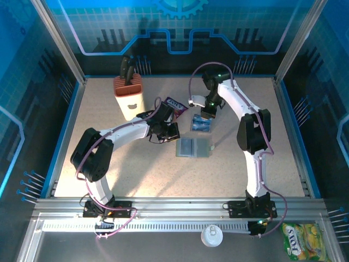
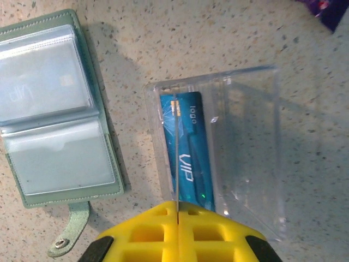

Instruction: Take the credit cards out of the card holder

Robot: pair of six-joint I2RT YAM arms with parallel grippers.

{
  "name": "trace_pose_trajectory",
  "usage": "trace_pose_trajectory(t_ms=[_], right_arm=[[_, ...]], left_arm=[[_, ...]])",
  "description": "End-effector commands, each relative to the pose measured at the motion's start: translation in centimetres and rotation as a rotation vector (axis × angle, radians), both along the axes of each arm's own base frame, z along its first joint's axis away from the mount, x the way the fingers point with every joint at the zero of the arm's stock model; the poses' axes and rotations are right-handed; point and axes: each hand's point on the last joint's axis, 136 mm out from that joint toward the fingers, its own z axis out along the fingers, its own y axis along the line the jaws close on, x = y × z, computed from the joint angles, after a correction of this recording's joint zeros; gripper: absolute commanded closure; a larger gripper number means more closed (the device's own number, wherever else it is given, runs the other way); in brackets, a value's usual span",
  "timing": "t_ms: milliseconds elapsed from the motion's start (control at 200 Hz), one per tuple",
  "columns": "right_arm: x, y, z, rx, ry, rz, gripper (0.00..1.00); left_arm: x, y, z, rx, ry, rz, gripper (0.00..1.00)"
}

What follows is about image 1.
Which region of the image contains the clear plastic case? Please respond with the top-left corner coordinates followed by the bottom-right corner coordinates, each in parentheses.
top-left (174, 137), bottom-right (215, 159)

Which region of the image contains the aluminium frame rail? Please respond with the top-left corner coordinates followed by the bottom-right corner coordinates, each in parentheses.
top-left (32, 196), bottom-right (329, 219)

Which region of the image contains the white slotted cable duct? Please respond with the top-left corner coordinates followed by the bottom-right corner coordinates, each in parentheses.
top-left (41, 221), bottom-right (252, 234)

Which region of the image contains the cream knife block bear emblem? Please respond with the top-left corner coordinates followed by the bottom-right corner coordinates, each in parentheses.
top-left (113, 73), bottom-right (148, 122)

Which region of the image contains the black-handled knife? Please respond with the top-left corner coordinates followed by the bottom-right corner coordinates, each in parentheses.
top-left (119, 55), bottom-right (131, 80)
top-left (124, 65), bottom-right (136, 86)

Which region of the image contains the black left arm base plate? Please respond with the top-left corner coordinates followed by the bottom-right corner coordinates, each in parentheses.
top-left (82, 200), bottom-right (134, 219)

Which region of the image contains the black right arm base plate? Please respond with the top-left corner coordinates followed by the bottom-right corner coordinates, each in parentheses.
top-left (227, 199), bottom-right (279, 219)

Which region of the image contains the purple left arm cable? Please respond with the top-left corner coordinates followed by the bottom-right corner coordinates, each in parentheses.
top-left (75, 97), bottom-right (175, 241)

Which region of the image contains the purple candy bag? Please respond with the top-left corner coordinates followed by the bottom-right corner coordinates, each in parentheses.
top-left (165, 96), bottom-right (189, 118)

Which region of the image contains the yellow green candy bag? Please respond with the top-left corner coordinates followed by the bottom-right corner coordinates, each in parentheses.
top-left (280, 222), bottom-right (330, 261)

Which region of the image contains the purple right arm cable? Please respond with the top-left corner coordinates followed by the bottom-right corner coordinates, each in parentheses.
top-left (188, 62), bottom-right (287, 238)

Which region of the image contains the aluminium frame post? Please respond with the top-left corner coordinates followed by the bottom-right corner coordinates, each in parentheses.
top-left (273, 0), bottom-right (329, 85)
top-left (29, 0), bottom-right (88, 85)

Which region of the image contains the white round can lid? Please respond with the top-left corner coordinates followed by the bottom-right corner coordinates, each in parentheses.
top-left (200, 224), bottom-right (224, 248)

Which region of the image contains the small blue red packet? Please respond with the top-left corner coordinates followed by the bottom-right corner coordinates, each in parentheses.
top-left (191, 114), bottom-right (213, 133)

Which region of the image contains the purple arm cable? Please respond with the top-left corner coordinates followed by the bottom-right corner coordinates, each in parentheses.
top-left (75, 97), bottom-right (175, 241)
top-left (188, 62), bottom-right (287, 238)

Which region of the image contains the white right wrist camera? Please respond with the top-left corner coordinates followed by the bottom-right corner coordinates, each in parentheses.
top-left (187, 94), bottom-right (206, 108)

